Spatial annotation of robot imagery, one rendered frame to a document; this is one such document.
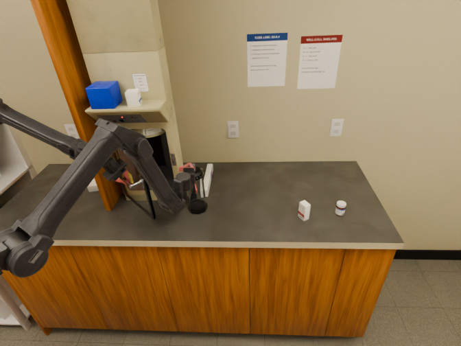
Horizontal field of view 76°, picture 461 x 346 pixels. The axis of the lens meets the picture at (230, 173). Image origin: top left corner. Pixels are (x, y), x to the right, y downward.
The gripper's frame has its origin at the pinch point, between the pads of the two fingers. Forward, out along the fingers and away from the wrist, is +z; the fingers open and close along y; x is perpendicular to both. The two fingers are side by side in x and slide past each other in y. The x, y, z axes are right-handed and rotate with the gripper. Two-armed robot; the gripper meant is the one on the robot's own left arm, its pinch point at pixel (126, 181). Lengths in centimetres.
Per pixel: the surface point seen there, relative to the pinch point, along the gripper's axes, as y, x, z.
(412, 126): -135, 69, 64
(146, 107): -26.6, 3.4, -22.2
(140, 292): 38, 1, 60
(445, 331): -65, 129, 160
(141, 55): -40, -4, -37
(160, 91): -36.9, -0.2, -21.5
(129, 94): -25.5, -2.2, -28.5
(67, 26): -29, -29, -54
